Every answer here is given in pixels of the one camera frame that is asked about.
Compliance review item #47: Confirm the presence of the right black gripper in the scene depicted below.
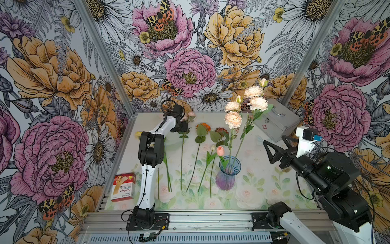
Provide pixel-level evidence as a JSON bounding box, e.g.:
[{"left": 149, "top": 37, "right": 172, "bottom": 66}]
[{"left": 262, "top": 136, "right": 331, "bottom": 192}]

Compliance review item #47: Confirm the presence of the aluminium front rail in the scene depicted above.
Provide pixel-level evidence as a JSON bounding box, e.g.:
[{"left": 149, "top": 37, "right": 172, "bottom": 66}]
[{"left": 80, "top": 209, "right": 336, "bottom": 234}]

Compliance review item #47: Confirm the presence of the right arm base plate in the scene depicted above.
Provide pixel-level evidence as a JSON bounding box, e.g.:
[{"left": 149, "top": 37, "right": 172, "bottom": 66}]
[{"left": 251, "top": 211, "right": 292, "bottom": 231}]

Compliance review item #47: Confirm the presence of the pink rosebud spray stem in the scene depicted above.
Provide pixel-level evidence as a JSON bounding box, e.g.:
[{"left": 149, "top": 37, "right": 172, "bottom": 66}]
[{"left": 179, "top": 112, "right": 196, "bottom": 190}]

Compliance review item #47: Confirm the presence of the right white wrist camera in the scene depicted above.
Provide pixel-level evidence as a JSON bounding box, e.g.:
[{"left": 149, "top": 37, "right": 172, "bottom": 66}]
[{"left": 295, "top": 126, "right": 323, "bottom": 158}]

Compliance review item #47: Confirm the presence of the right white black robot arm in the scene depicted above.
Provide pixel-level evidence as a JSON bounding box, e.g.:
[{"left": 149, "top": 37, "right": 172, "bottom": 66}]
[{"left": 263, "top": 128, "right": 375, "bottom": 244}]

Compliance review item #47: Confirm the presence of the black corrugated cable hose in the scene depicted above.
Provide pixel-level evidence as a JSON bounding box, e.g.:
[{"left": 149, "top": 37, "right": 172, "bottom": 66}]
[{"left": 160, "top": 99, "right": 180, "bottom": 123}]

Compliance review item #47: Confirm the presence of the yellow rose bunch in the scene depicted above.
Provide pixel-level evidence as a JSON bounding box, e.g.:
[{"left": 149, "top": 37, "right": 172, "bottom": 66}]
[{"left": 134, "top": 130, "right": 162, "bottom": 201}]

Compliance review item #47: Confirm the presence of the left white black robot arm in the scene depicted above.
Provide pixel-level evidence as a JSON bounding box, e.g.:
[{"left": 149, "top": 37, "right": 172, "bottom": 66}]
[{"left": 132, "top": 102, "right": 188, "bottom": 229}]

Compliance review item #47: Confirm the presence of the orange gerbera stem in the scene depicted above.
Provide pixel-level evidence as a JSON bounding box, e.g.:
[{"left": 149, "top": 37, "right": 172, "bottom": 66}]
[{"left": 187, "top": 123, "right": 211, "bottom": 191}]

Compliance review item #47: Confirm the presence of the pink tulip stem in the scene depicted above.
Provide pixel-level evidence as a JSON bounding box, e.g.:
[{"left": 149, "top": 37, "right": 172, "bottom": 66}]
[{"left": 216, "top": 146, "right": 229, "bottom": 169}]

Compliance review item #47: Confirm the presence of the dark red gerbera stem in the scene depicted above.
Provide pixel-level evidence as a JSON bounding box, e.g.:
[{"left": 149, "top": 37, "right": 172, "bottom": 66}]
[{"left": 209, "top": 127, "right": 229, "bottom": 199}]

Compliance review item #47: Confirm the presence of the pale pink rose spray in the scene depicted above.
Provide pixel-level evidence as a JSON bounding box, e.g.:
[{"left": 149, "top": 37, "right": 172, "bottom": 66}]
[{"left": 235, "top": 78, "right": 273, "bottom": 158}]

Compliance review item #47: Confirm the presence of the red white bandage box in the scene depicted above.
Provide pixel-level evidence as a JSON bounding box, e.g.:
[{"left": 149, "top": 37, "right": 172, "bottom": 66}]
[{"left": 110, "top": 172, "right": 136, "bottom": 202}]

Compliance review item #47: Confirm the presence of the white tulip right stem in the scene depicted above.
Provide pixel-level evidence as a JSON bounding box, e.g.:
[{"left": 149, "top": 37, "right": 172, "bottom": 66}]
[{"left": 198, "top": 145, "right": 217, "bottom": 192}]

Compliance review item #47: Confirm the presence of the blue purple glass vase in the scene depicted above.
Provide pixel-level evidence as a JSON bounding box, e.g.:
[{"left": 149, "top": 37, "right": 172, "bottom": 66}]
[{"left": 215, "top": 156, "right": 241, "bottom": 191}]

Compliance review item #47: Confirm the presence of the green circuit board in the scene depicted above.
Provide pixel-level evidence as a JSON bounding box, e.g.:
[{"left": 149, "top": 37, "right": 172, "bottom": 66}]
[{"left": 138, "top": 232, "right": 156, "bottom": 243}]

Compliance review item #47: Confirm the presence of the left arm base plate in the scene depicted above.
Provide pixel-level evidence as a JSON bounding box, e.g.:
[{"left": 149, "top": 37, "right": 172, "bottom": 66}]
[{"left": 126, "top": 213, "right": 170, "bottom": 231}]

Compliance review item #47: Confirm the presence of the silver first aid case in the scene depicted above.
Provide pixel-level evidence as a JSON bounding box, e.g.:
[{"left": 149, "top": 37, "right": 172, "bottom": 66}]
[{"left": 255, "top": 99, "right": 301, "bottom": 142}]

